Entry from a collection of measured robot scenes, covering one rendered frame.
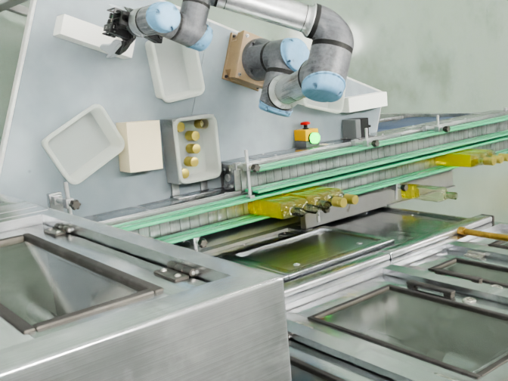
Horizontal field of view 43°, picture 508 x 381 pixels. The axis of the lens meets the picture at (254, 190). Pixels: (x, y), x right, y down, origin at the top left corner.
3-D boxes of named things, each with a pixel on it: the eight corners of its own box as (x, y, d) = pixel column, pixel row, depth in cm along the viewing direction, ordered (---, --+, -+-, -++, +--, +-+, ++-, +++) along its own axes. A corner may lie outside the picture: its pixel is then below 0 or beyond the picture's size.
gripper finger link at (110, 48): (91, 51, 187) (106, 30, 181) (110, 57, 191) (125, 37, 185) (93, 60, 185) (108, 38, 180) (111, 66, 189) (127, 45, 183)
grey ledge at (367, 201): (289, 226, 257) (309, 230, 249) (288, 204, 256) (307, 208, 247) (436, 184, 314) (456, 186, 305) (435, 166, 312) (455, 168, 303)
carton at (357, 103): (338, 98, 273) (348, 97, 268) (376, 91, 287) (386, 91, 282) (339, 113, 274) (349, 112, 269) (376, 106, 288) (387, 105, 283)
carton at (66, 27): (57, 16, 196) (64, 13, 191) (126, 41, 211) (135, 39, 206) (52, 35, 196) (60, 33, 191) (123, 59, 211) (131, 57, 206)
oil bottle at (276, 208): (248, 213, 232) (286, 221, 215) (246, 198, 231) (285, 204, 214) (260, 210, 235) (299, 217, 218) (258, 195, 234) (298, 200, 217)
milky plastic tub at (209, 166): (167, 183, 225) (181, 185, 218) (160, 119, 221) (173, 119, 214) (209, 175, 235) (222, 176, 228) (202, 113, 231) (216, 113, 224)
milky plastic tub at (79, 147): (30, 140, 196) (40, 140, 189) (88, 100, 206) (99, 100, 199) (62, 186, 203) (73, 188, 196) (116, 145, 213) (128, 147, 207)
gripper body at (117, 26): (106, 8, 180) (125, 2, 171) (133, 19, 186) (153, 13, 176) (100, 35, 180) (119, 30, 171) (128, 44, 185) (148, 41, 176)
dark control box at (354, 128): (342, 137, 276) (356, 138, 269) (340, 119, 275) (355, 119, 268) (355, 135, 281) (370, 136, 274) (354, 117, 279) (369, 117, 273)
